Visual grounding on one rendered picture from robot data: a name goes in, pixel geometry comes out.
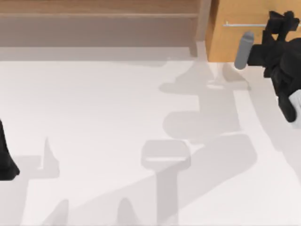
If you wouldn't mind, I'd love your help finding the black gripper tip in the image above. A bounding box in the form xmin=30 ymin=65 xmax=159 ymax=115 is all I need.
xmin=0 ymin=119 xmax=21 ymax=182

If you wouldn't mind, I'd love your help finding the long metal handle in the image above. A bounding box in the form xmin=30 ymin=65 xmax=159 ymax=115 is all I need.
xmin=222 ymin=21 xmax=269 ymax=27

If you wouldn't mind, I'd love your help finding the wooden cupboard door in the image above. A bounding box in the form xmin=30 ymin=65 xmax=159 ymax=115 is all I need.
xmin=205 ymin=0 xmax=301 ymax=64

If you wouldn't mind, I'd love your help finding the pale grey rounded box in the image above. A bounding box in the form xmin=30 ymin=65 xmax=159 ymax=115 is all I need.
xmin=234 ymin=31 xmax=255 ymax=71

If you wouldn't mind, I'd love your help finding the wooden open shelf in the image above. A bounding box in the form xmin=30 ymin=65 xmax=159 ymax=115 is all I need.
xmin=0 ymin=0 xmax=213 ymax=58

